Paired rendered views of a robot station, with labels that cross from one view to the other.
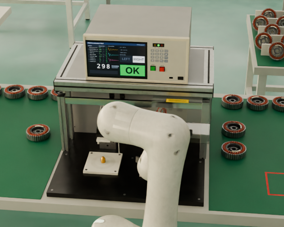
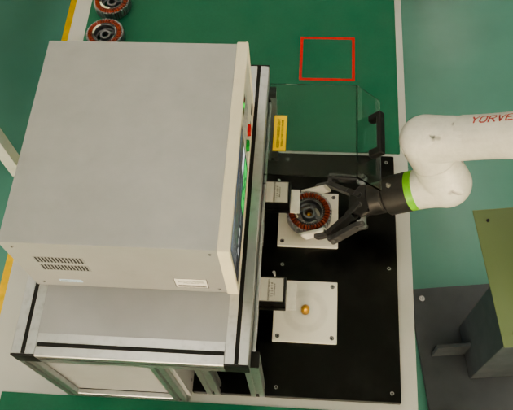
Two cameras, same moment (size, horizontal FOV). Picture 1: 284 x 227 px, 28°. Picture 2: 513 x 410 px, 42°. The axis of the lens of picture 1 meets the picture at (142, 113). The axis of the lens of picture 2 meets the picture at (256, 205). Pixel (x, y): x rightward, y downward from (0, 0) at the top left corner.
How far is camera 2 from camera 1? 2.20 m
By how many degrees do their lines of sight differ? 62
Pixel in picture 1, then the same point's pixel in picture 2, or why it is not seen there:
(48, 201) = (412, 398)
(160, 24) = (163, 95)
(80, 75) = (216, 309)
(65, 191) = (394, 368)
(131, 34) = (223, 147)
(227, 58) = not seen: outside the picture
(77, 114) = not seen: hidden behind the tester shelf
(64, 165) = (316, 384)
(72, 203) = (411, 355)
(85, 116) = not seen: hidden behind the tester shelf
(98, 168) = (326, 316)
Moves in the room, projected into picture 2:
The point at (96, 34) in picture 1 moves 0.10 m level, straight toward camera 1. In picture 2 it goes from (227, 221) to (287, 212)
